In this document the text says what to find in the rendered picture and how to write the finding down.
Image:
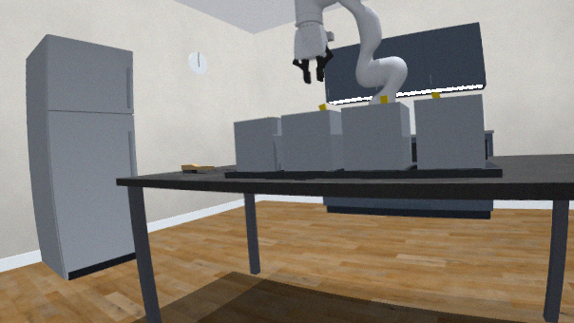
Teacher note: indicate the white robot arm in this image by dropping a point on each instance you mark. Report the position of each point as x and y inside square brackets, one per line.
[389, 72]

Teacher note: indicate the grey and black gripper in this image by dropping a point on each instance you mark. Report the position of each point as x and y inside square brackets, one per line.
[310, 42]

